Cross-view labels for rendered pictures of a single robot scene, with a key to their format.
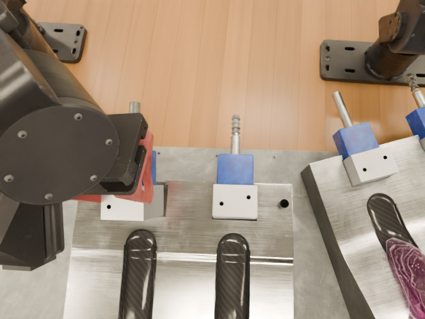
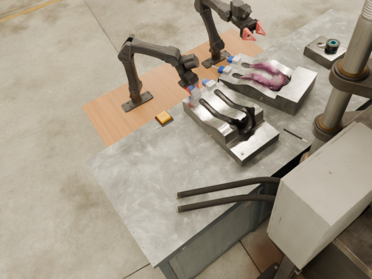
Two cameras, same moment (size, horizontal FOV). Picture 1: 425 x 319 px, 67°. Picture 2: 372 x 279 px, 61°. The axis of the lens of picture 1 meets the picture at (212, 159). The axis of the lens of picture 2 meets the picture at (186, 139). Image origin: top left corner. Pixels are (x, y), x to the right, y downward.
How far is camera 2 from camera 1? 1.58 m
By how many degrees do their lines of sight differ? 26
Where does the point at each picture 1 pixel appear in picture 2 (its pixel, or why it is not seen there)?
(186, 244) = (208, 96)
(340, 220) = (230, 81)
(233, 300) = (223, 97)
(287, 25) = not seen: hidden behind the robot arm
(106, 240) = (195, 104)
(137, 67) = (167, 90)
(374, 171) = (228, 69)
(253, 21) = not seen: hidden behind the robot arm
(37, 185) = (196, 64)
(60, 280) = (190, 128)
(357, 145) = (222, 69)
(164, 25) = (165, 80)
